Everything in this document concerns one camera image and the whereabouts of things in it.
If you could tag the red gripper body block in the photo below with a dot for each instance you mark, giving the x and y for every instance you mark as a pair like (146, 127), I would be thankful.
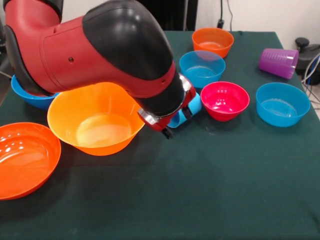
(192, 98)

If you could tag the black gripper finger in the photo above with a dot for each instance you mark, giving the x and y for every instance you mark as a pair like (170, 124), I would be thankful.
(187, 113)
(167, 133)

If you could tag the blue cup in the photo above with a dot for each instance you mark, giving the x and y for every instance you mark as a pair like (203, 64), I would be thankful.
(196, 103)

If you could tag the small pink bowl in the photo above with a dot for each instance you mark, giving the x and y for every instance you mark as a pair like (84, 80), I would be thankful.
(225, 102)

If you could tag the large yellow-orange bowl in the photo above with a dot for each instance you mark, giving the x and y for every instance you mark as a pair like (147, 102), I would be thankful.
(100, 135)

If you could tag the purple cup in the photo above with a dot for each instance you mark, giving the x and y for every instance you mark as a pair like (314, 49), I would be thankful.
(277, 62)

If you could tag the large blue bowl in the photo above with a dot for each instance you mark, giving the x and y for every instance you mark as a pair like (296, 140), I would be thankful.
(32, 100)

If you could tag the large orange bowl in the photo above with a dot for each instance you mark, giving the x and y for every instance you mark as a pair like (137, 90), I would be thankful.
(25, 162)

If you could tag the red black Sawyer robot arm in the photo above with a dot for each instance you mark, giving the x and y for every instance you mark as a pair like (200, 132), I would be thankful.
(87, 55)

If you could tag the small blue bowl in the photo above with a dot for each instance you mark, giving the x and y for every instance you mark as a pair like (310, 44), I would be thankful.
(200, 75)
(282, 110)

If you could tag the dark green table cloth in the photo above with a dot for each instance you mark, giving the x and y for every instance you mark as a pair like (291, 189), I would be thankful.
(175, 187)

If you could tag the small orange bowl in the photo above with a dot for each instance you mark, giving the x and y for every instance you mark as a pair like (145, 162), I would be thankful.
(212, 37)

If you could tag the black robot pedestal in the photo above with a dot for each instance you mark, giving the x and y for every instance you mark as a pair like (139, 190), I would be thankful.
(180, 15)

